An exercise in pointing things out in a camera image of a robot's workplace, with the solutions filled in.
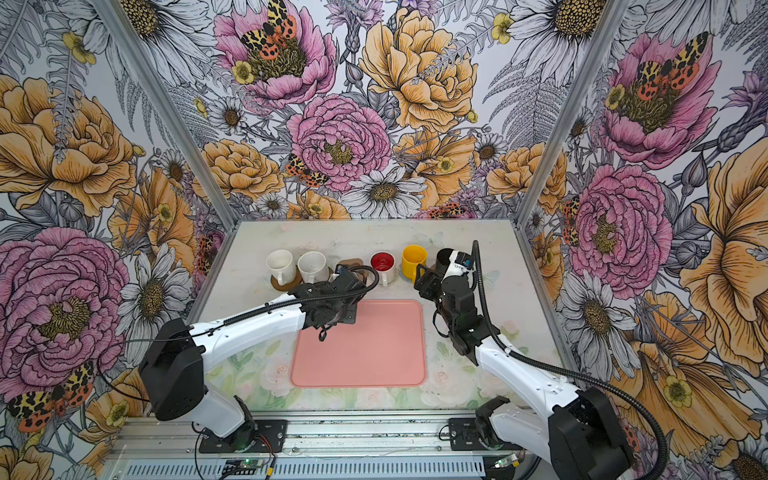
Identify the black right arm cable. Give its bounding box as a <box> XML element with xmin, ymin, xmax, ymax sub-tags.
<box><xmin>470</xmin><ymin>239</ymin><xmax>670</xmax><ymax>480</ymax></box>

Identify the small green circuit board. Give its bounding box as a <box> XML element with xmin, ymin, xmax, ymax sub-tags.
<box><xmin>220</xmin><ymin>458</ymin><xmax>276</xmax><ymax>480</ymax></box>

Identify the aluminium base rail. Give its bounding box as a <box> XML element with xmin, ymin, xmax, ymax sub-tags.
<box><xmin>110</xmin><ymin>407</ymin><xmax>622</xmax><ymax>460</ymax></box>

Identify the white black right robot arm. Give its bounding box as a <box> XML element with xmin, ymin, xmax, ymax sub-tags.
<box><xmin>414</xmin><ymin>249</ymin><xmax>634</xmax><ymax>479</ymax></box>

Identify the pink rectangular tray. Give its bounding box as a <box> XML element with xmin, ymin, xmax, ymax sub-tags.
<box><xmin>290</xmin><ymin>300</ymin><xmax>427</xmax><ymax>388</ymax></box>

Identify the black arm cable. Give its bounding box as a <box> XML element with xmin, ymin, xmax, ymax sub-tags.
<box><xmin>470</xmin><ymin>239</ymin><xmax>670</xmax><ymax>480</ymax></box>
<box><xmin>95</xmin><ymin>263</ymin><xmax>381</xmax><ymax>480</ymax></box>

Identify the yellow mug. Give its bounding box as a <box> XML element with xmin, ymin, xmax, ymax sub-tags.
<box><xmin>401</xmin><ymin>245</ymin><xmax>428</xmax><ymax>283</ymax></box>

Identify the white vented cable duct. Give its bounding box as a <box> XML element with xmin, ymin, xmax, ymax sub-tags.
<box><xmin>113</xmin><ymin>456</ymin><xmax>486</xmax><ymax>479</ymax></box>

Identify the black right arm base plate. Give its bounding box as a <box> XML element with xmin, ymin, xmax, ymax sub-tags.
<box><xmin>447</xmin><ymin>417</ymin><xmax>523</xmax><ymax>451</ymax></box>

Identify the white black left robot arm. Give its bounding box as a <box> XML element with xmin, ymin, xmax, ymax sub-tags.
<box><xmin>138</xmin><ymin>265</ymin><xmax>380</xmax><ymax>452</ymax></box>

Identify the white mug red inside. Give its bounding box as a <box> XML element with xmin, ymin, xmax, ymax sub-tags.
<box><xmin>370</xmin><ymin>251</ymin><xmax>397</xmax><ymax>287</ymax></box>

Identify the cork paw print coaster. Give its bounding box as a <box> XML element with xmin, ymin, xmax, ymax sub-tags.
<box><xmin>337</xmin><ymin>258</ymin><xmax>367</xmax><ymax>283</ymax></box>

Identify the aluminium corner post right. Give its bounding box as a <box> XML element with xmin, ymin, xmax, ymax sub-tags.
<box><xmin>515</xmin><ymin>0</ymin><xmax>630</xmax><ymax>230</ymax></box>

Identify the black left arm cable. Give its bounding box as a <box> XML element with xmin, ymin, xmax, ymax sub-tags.
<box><xmin>95</xmin><ymin>263</ymin><xmax>381</xmax><ymax>480</ymax></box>

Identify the black mug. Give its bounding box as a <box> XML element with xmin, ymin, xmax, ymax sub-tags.
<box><xmin>434</xmin><ymin>248</ymin><xmax>454</xmax><ymax>277</ymax></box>

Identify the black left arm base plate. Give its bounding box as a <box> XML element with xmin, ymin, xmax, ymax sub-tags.
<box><xmin>198</xmin><ymin>419</ymin><xmax>288</xmax><ymax>454</ymax></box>

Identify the round dark wooden coaster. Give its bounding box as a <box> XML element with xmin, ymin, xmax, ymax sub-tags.
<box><xmin>270</xmin><ymin>268</ymin><xmax>303</xmax><ymax>292</ymax></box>

